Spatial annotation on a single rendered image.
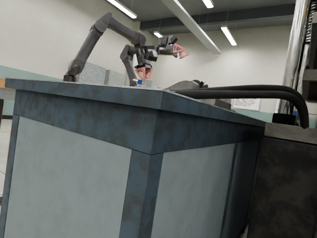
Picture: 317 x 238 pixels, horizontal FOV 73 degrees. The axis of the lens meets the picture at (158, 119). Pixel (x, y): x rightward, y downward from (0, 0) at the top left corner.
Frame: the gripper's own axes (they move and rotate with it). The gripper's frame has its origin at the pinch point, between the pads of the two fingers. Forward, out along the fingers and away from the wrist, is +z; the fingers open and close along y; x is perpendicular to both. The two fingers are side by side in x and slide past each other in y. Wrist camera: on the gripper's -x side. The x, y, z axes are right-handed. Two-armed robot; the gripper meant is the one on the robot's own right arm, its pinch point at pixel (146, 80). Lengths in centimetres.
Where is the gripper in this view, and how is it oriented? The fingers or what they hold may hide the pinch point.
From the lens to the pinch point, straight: 132.8
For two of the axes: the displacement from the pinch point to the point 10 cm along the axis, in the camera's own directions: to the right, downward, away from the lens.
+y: 5.8, -0.6, 8.1
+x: -7.8, 2.2, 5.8
